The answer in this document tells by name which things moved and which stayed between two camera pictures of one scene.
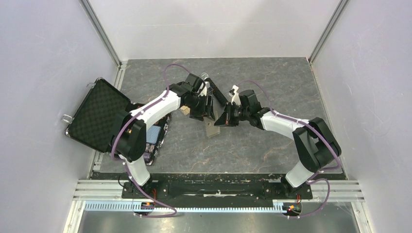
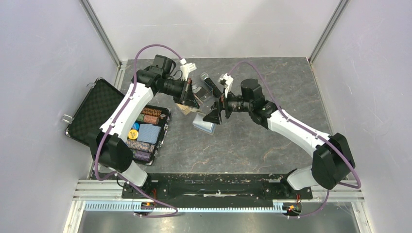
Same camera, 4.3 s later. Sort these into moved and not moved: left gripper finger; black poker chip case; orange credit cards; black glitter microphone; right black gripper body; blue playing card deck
Moved: right black gripper body; left gripper finger
Not moved: black poker chip case; black glitter microphone; orange credit cards; blue playing card deck
